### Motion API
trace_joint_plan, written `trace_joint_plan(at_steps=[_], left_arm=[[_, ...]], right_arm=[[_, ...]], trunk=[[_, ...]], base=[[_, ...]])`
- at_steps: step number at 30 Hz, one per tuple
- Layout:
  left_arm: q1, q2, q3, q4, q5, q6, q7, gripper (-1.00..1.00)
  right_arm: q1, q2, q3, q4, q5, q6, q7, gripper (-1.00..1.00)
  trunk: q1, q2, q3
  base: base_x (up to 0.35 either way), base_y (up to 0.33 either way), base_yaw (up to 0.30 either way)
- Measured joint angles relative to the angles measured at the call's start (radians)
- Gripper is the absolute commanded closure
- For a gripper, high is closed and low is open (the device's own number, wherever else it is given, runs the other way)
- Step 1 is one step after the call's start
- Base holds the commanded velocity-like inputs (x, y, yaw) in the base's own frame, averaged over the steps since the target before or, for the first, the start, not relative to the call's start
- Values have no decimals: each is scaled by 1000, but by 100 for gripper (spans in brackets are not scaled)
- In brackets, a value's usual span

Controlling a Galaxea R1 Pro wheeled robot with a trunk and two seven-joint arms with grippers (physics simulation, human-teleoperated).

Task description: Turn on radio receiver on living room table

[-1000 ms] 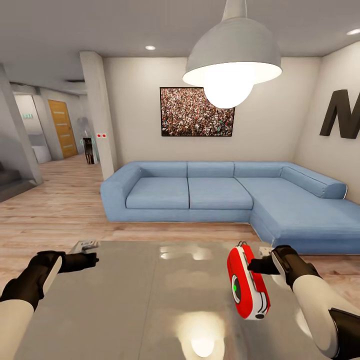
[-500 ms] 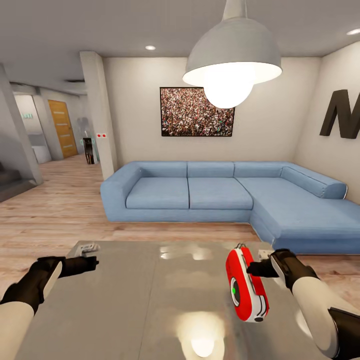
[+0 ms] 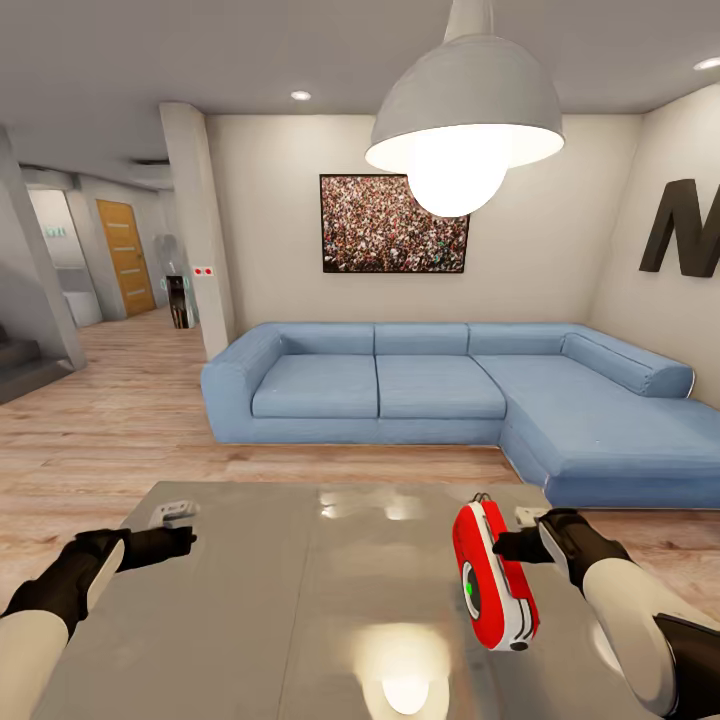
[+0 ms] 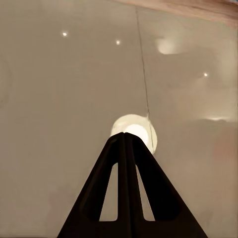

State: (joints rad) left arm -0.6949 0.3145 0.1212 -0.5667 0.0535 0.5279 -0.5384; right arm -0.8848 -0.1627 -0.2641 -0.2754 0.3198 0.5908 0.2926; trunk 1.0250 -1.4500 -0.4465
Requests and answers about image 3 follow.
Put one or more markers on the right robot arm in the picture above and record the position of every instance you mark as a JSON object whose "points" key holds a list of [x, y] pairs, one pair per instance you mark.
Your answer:
{"points": [[669, 652]]}

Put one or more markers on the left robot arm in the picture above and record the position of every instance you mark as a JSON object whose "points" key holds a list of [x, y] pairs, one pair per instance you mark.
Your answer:
{"points": [[42, 615]]}

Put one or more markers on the door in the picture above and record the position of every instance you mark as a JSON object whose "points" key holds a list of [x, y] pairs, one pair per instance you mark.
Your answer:
{"points": [[124, 245]]}

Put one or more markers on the coffee table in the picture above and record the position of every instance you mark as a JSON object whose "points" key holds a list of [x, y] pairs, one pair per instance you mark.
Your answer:
{"points": [[328, 601]]}

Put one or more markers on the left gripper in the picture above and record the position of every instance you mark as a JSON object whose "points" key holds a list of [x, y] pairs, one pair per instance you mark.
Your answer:
{"points": [[166, 543]]}

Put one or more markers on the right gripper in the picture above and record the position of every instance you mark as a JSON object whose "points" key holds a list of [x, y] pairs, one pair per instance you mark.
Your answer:
{"points": [[515, 546]]}

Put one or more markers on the stairs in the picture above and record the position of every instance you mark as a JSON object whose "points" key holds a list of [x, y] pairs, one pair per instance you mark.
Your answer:
{"points": [[23, 368]]}

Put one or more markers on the radio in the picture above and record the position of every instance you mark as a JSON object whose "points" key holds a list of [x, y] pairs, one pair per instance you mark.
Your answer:
{"points": [[501, 606]]}

